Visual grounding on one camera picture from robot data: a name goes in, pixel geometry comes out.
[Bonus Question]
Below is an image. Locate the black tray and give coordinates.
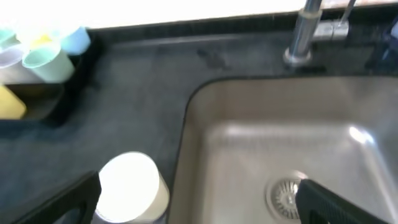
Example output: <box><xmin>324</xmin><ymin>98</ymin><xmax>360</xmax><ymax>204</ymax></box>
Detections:
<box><xmin>0</xmin><ymin>32</ymin><xmax>104</xmax><ymax>129</ymax></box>

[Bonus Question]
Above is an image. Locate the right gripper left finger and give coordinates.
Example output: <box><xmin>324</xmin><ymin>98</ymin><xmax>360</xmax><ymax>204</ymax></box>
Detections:
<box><xmin>11</xmin><ymin>170</ymin><xmax>103</xmax><ymax>224</ymax></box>

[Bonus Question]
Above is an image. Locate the grey cup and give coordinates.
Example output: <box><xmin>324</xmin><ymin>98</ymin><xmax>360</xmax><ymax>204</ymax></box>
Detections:
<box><xmin>0</xmin><ymin>45</ymin><xmax>46</xmax><ymax>85</ymax></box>

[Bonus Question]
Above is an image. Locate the yellow cup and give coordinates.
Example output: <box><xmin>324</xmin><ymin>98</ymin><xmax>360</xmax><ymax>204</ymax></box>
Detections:
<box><xmin>0</xmin><ymin>85</ymin><xmax>27</xmax><ymax>121</ymax></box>
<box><xmin>29</xmin><ymin>34</ymin><xmax>54</xmax><ymax>50</ymax></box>

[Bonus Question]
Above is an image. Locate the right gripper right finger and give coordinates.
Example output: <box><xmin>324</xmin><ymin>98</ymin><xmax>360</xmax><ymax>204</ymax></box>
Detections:
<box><xmin>295</xmin><ymin>179</ymin><xmax>389</xmax><ymax>224</ymax></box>

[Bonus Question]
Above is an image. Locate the steel tap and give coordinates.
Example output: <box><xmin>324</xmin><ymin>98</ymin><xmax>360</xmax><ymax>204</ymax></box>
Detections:
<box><xmin>282</xmin><ymin>0</ymin><xmax>358</xmax><ymax>68</ymax></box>

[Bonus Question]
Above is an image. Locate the green cup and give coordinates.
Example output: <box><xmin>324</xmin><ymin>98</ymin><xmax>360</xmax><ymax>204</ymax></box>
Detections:
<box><xmin>21</xmin><ymin>41</ymin><xmax>76</xmax><ymax>84</ymax></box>
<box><xmin>0</xmin><ymin>27</ymin><xmax>17</xmax><ymax>52</ymax></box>

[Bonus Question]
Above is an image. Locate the steel sink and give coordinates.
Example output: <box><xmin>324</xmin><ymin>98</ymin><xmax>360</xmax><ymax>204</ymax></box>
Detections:
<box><xmin>166</xmin><ymin>76</ymin><xmax>398</xmax><ymax>224</ymax></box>

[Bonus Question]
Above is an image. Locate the blue cup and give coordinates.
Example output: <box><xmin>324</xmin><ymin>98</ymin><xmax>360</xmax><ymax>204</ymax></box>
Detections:
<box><xmin>58</xmin><ymin>26</ymin><xmax>91</xmax><ymax>57</ymax></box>

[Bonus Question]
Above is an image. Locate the white cup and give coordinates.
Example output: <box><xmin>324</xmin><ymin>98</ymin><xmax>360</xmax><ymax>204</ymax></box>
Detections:
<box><xmin>91</xmin><ymin>151</ymin><xmax>171</xmax><ymax>224</ymax></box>

